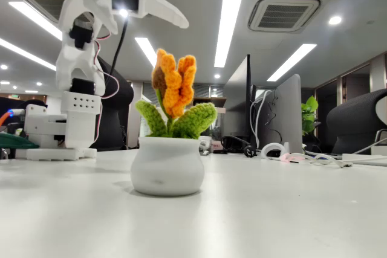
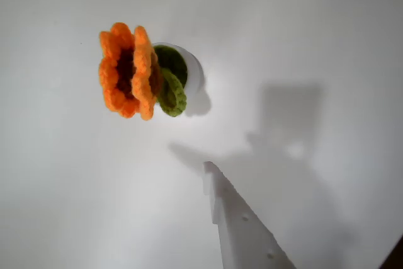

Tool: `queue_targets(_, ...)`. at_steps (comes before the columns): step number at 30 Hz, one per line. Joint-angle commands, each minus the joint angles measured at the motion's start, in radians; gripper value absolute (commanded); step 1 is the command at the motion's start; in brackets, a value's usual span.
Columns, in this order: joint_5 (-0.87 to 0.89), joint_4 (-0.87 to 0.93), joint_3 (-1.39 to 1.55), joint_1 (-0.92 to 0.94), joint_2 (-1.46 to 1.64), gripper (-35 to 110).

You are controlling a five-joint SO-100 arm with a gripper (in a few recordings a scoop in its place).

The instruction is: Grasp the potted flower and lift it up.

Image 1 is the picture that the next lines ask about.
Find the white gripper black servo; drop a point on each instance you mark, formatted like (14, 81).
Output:
(142, 1)

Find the crochet flower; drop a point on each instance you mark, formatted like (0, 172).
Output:
(166, 167)

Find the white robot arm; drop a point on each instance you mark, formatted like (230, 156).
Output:
(80, 125)

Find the green leafy potted plant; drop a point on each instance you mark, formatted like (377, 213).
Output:
(309, 116)

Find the round ceiling downlight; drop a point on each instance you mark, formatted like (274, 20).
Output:
(123, 13)
(217, 76)
(335, 20)

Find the long ceiling light strip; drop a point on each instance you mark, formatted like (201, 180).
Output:
(231, 13)
(27, 54)
(145, 50)
(291, 62)
(36, 20)

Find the square ceiling air vent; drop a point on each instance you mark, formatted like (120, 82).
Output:
(284, 13)
(45, 4)

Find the black mesh office chair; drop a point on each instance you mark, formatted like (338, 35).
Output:
(116, 119)

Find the thin grey-backed monitor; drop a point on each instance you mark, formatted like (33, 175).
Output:
(237, 104)

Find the clear plastic container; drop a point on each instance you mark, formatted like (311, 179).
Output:
(206, 144)

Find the pink small box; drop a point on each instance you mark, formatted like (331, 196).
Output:
(217, 145)

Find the dark green flat object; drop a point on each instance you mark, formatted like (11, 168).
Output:
(15, 141)

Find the black power plug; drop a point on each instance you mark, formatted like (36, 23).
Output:
(249, 151)

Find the grey rounded monitor back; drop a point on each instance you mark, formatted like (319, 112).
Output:
(288, 113)

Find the pink small object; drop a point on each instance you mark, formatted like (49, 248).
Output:
(291, 157)

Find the white power strip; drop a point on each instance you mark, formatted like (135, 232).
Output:
(366, 159)

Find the black office chair white frame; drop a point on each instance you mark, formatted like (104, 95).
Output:
(353, 119)

